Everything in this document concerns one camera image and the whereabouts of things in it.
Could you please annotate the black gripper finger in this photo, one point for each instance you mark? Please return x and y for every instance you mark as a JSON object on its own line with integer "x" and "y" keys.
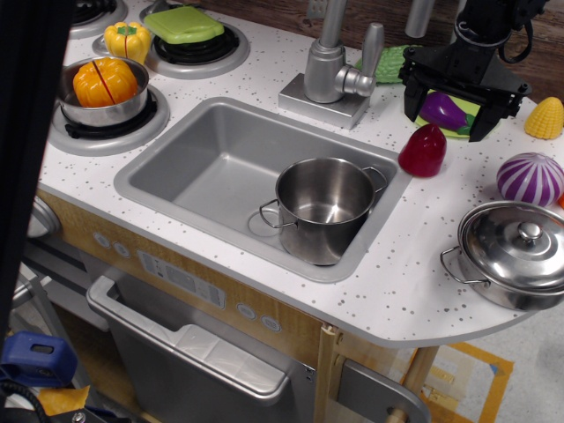
{"x": 489, "y": 115}
{"x": 415, "y": 94}

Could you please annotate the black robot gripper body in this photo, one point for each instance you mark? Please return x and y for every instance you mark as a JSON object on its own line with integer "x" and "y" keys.
{"x": 471, "y": 73}

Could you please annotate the red sweet potato toy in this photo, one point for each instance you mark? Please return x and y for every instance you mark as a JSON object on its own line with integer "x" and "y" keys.
{"x": 424, "y": 153}

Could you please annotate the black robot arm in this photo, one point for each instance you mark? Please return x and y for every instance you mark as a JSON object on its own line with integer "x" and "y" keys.
{"x": 487, "y": 35}

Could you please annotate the steel pot with lid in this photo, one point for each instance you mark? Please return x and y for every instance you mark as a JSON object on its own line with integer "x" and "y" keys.
{"x": 511, "y": 253}

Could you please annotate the steel pot in sink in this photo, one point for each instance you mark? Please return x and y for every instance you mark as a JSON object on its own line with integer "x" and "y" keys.
{"x": 320, "y": 206}

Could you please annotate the grey plastic sink basin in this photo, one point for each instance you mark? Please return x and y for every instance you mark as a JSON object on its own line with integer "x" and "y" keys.
{"x": 216, "y": 170}

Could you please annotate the small steel pot on stove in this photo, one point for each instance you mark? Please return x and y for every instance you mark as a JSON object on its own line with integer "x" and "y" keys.
{"x": 104, "y": 116}

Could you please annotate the purple toy eggplant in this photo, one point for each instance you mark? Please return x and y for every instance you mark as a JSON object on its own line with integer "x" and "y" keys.
{"x": 441, "y": 110}

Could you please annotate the green toy bitter gourd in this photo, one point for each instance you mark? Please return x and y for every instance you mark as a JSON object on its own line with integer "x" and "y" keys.
{"x": 391, "y": 61}

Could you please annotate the yellow toy corn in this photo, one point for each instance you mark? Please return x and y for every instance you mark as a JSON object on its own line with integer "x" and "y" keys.
{"x": 546, "y": 119}

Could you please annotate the purple striped toy onion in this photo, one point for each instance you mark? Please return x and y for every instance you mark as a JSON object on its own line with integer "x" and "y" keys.
{"x": 532, "y": 178}

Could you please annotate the grey metal cylinder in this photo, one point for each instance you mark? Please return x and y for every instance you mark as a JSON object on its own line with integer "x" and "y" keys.
{"x": 418, "y": 18}

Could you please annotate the silver toy faucet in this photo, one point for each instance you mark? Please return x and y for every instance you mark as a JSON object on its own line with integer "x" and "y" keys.
{"x": 331, "y": 90}

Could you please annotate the back right stove burner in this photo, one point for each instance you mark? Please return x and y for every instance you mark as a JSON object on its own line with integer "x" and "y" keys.
{"x": 200, "y": 60}

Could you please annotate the green toy cutting board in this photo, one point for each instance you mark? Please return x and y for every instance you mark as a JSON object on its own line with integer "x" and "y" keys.
{"x": 183, "y": 25}

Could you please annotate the yellow toy bell pepper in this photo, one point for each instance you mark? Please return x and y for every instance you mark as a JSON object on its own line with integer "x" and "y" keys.
{"x": 128, "y": 40}

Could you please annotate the orange toy pumpkin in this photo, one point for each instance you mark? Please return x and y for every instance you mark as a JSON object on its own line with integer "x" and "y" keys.
{"x": 104, "y": 82}

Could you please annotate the dishwasher control panel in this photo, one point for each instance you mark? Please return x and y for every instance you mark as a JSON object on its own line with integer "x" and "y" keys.
{"x": 183, "y": 279}

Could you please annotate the back left stove burner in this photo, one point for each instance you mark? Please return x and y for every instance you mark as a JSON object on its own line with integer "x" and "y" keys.
{"x": 91, "y": 17}

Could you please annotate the grey toy dishwasher door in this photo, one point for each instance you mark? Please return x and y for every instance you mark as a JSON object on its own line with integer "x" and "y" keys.
{"x": 186, "y": 366}

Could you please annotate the silver stove knob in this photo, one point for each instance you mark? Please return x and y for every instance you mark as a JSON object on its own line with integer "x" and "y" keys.
{"x": 43, "y": 221}

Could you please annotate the blue clamp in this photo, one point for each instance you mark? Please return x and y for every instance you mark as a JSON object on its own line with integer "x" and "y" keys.
{"x": 38, "y": 360}

